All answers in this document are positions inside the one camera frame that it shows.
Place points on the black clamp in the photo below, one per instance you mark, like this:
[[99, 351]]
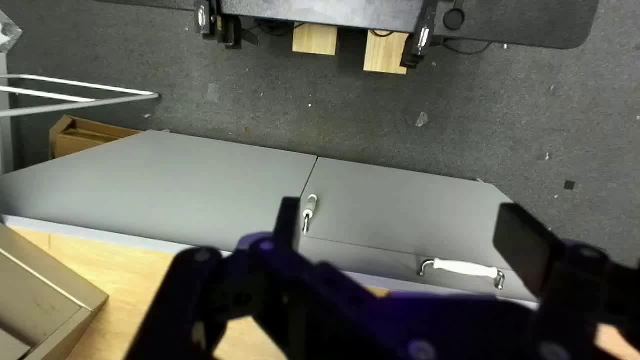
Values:
[[214, 25], [419, 41]]

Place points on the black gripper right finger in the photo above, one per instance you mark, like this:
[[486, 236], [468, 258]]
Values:
[[567, 275]]

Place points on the open grey drawer box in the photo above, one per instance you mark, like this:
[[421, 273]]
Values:
[[44, 307]]

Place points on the grey cabinet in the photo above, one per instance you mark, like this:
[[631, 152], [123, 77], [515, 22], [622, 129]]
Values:
[[162, 187]]

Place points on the silver metal rack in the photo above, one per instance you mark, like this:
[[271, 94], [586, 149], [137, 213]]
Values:
[[58, 102]]

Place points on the wooden block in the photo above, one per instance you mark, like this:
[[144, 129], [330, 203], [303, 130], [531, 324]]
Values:
[[385, 52], [315, 38]]

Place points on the white drawer handle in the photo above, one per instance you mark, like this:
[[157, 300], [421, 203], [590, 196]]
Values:
[[465, 269]]

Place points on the left wooden block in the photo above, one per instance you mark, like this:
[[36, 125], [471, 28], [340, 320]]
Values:
[[315, 38]]

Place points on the brown cardboard box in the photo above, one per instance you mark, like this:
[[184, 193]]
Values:
[[73, 134]]

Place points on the right black clamp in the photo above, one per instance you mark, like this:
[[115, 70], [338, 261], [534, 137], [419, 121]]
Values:
[[419, 41]]

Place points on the right wooden block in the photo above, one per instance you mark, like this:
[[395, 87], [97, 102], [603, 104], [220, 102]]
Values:
[[385, 52]]

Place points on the grey top drawer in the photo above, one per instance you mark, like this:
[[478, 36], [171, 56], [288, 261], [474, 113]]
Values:
[[383, 222]]

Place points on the left black clamp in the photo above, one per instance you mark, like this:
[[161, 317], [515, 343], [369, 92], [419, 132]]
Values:
[[214, 25]]

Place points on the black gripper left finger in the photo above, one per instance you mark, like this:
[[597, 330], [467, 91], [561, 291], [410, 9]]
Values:
[[308, 310]]

